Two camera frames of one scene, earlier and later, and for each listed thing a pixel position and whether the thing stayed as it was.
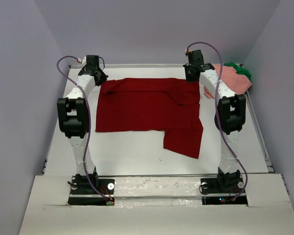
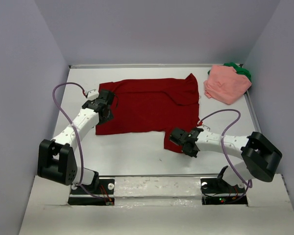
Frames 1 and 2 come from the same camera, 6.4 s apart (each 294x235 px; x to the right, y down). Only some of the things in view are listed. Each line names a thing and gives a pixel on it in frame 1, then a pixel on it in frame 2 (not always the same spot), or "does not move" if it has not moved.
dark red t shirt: [172, 105] does not move
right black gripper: [189, 79] -> [191, 154]
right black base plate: [211, 195] does not move
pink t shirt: [237, 83] does not move
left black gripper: [103, 78] -> [109, 118]
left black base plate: [78, 198] does not move
